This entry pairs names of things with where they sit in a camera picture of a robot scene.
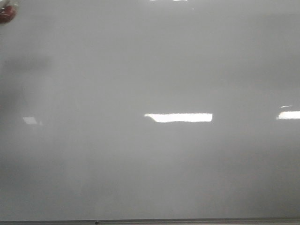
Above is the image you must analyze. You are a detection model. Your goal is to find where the black whiteboard marker with tape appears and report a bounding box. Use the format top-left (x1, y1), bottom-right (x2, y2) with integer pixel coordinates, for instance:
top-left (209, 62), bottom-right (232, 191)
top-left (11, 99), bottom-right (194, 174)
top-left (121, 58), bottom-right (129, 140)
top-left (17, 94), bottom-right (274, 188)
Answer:
top-left (0, 0), bottom-right (19, 24)

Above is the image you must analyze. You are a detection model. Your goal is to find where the white whiteboard with metal frame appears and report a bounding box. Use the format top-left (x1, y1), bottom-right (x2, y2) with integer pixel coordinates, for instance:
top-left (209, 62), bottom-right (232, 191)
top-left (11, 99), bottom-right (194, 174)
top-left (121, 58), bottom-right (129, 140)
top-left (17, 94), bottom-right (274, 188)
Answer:
top-left (0, 0), bottom-right (300, 221)

